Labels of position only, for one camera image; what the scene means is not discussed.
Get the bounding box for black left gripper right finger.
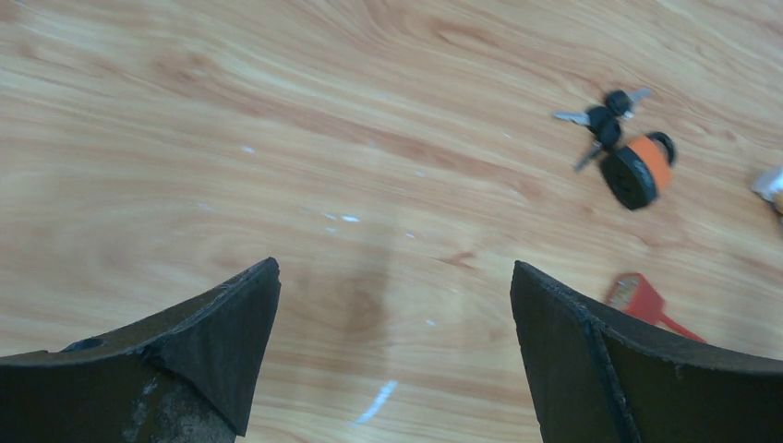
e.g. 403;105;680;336
510;261;782;442

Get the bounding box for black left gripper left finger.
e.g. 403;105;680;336
1;257;281;442

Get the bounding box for red cable lock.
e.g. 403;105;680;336
604;272;705;342

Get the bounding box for orange black padlock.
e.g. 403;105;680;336
599;132;677;210

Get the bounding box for black padlock keys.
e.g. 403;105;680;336
552;87;652;172

